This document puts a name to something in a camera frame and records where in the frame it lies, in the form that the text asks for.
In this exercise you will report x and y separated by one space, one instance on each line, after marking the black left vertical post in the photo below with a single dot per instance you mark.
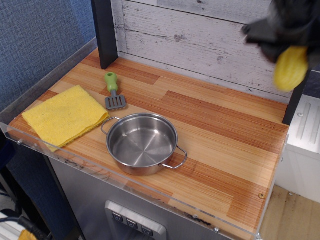
105 32

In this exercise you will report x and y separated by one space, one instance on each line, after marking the black right vertical post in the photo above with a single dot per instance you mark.
294 100

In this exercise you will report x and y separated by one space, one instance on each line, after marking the clear acrylic table guard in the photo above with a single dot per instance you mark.
222 177

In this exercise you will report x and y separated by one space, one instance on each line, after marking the yellow plastic corn cob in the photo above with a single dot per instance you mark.
291 68

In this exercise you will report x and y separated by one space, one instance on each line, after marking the green handled grey toy spatula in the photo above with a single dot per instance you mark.
114 101

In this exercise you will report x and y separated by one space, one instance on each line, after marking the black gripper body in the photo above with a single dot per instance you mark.
288 23

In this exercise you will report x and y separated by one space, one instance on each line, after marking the white cabinet on right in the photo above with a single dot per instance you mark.
299 168

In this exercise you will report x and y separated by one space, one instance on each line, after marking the small stainless steel pot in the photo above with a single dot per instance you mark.
143 144

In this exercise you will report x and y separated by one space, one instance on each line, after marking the black vertical post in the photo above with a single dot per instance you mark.
105 32
294 100

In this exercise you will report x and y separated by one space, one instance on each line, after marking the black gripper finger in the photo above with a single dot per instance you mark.
313 56

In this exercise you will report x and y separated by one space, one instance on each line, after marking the silver button control panel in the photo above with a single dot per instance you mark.
121 215

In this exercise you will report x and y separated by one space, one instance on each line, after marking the yellow folded cloth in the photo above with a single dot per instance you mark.
65 117

